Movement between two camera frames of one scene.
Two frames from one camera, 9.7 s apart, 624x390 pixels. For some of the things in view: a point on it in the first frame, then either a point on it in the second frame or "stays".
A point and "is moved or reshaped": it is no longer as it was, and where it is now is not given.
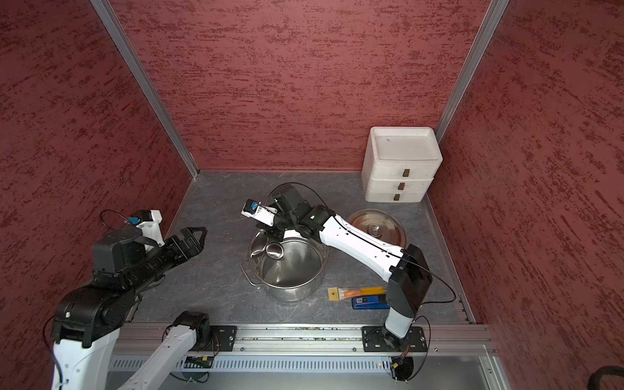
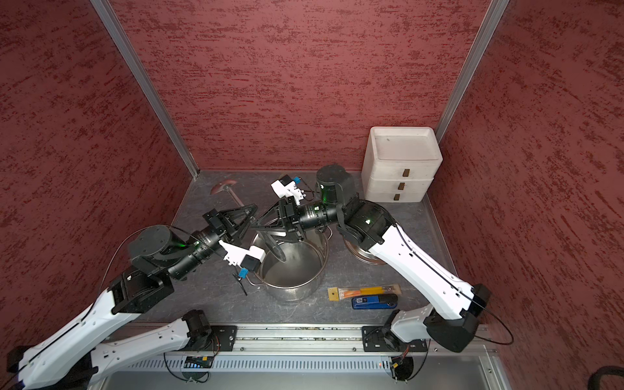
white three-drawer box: x=399 y=163 stays
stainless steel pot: x=292 y=269 stays
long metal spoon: x=275 y=250 is moved or reshaped
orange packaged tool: x=336 y=293 stays
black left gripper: x=181 y=253 → x=217 y=218
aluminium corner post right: x=470 y=66 stays
